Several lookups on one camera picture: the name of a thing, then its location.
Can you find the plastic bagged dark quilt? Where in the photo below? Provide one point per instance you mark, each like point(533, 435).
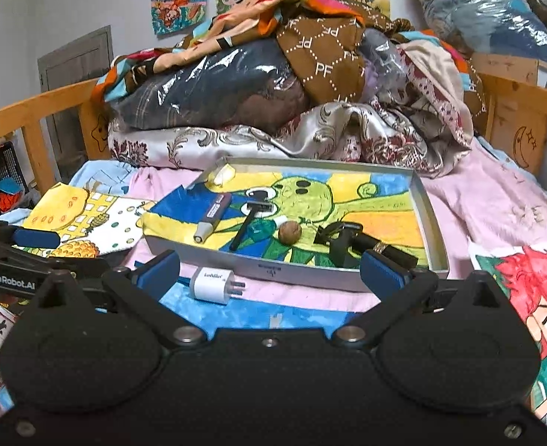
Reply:
point(252, 84)

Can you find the bagged blue bedding bundle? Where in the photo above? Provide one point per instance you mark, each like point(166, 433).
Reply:
point(508, 27)

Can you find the blue yellow red painting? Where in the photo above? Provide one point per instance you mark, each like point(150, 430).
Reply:
point(238, 313)

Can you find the green dinosaur painting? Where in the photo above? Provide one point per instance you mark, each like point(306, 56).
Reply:
point(381, 202)

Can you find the grey door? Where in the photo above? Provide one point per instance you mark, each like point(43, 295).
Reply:
point(69, 73)

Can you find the purple grey marker pen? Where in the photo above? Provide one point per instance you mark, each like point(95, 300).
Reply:
point(211, 218)

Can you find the wooden bed frame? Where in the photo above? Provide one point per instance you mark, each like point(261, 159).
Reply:
point(521, 103)

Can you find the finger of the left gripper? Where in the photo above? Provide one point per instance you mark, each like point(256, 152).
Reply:
point(35, 238)

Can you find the brown PF patterned blanket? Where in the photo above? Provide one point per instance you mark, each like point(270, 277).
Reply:
point(323, 44)

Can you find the floral satin quilt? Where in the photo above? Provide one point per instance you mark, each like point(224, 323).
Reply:
point(425, 125)

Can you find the colourful striped blanket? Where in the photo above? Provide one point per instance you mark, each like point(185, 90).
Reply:
point(244, 22)

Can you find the white charger plug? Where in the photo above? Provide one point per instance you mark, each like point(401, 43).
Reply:
point(215, 285)

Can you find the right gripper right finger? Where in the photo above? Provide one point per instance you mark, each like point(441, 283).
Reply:
point(400, 292)

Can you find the pineapple building painting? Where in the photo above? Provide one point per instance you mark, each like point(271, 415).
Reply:
point(89, 223)

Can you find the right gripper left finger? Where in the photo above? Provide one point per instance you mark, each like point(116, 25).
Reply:
point(139, 291)

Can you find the black safety razor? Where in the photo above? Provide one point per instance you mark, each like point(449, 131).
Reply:
point(254, 208)

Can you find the pink bed sheet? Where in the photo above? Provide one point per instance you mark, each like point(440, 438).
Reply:
point(483, 200)

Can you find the black pyramid block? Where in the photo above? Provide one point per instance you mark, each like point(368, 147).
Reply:
point(340, 248)

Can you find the grey metal tray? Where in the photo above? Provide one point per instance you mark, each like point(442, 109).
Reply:
point(297, 274)

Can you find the brown walnut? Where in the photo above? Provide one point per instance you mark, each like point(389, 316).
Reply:
point(290, 233)

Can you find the black curved hook clip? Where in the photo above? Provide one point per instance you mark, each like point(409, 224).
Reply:
point(332, 231)

